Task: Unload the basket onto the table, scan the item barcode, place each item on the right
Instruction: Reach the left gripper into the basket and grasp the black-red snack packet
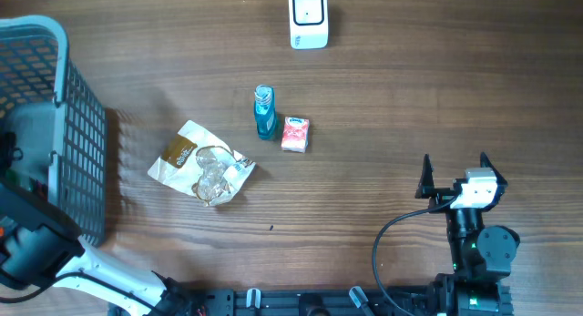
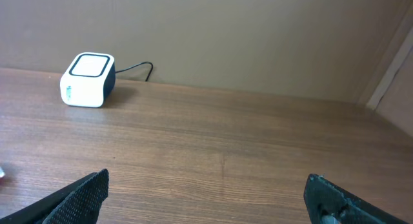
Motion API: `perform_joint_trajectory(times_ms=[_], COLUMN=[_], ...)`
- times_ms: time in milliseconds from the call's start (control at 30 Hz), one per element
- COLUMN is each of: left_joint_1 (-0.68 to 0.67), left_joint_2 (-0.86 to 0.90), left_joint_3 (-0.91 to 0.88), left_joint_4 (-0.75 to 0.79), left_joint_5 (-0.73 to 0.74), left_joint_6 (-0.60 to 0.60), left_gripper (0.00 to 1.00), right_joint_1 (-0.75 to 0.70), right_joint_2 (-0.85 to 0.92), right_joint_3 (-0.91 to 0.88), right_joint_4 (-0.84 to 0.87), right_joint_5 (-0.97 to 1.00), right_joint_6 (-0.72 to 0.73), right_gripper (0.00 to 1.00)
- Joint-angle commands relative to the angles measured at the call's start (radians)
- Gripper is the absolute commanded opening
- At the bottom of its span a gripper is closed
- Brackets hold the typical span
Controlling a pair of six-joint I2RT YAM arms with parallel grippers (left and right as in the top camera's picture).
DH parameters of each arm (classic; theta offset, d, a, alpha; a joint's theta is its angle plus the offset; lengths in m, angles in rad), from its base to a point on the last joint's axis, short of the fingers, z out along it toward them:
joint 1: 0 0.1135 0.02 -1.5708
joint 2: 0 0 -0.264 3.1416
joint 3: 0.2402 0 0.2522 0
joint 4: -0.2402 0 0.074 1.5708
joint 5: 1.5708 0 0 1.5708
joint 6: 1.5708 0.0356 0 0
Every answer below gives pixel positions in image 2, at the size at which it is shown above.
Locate white barcode scanner box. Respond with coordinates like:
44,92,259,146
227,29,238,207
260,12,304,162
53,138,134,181
59,52,116,108

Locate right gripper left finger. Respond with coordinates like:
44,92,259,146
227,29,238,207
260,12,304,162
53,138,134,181
1,169,109,224

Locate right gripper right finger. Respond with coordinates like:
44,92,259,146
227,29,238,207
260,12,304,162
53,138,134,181
303,174,404,224

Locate black scanner cable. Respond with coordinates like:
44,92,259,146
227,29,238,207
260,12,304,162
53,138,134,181
114,61,154,83

